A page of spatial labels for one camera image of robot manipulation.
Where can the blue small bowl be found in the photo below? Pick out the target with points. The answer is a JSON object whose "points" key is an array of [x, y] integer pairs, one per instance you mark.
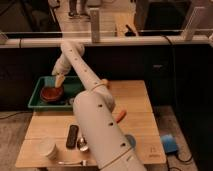
{"points": [[131, 140]]}

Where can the red bowl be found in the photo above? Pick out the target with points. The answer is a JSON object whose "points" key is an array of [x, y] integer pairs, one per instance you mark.
{"points": [[51, 94]]}

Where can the orange fruit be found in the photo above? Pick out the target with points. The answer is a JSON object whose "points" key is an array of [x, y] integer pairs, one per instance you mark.
{"points": [[105, 82]]}

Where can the teal green sponge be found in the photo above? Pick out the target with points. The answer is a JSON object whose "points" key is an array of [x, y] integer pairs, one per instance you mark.
{"points": [[49, 81]]}

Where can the grey vertical post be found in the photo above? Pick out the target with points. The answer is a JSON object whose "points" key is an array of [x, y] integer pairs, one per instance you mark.
{"points": [[95, 26]]}

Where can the orange carrot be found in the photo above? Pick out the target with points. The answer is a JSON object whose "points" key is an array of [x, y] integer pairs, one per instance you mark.
{"points": [[121, 116]]}

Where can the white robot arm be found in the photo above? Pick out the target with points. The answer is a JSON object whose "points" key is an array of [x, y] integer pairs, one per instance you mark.
{"points": [[93, 109]]}

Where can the white tape roll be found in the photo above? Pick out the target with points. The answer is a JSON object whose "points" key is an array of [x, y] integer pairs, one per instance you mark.
{"points": [[70, 101]]}

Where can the black remote control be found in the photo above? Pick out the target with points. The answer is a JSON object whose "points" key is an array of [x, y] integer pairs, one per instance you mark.
{"points": [[72, 136]]}

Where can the white horizontal rail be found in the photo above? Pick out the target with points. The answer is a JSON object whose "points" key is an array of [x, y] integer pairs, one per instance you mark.
{"points": [[104, 41]]}

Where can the blue cylinder on floor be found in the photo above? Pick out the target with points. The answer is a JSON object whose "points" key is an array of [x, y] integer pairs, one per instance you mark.
{"points": [[169, 144]]}

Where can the white stacked cups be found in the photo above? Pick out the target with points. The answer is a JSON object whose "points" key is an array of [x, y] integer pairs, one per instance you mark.
{"points": [[48, 148]]}

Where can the silver fork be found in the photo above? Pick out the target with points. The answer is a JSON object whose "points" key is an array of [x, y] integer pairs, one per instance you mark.
{"points": [[81, 163]]}

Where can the grey slanted post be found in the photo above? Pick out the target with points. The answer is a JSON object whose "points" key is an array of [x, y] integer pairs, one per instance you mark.
{"points": [[193, 22]]}

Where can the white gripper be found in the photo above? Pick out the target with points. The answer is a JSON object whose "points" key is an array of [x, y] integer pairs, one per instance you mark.
{"points": [[62, 67]]}

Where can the green plastic tray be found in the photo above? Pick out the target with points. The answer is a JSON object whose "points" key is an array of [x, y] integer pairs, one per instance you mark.
{"points": [[72, 86]]}

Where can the metal measuring cup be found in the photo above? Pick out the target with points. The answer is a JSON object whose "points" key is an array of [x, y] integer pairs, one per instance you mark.
{"points": [[82, 145]]}

